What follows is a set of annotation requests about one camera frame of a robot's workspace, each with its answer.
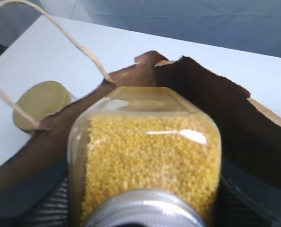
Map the yellow millet plastic bottle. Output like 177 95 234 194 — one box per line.
68 87 222 227

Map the brown paper shopping bag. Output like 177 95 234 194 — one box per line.
0 0 281 197

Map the clear jar with gold lid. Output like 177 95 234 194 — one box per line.
17 80 77 122

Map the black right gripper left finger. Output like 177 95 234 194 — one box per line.
0 160 67 227

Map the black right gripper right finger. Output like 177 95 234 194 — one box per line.
217 161 281 227

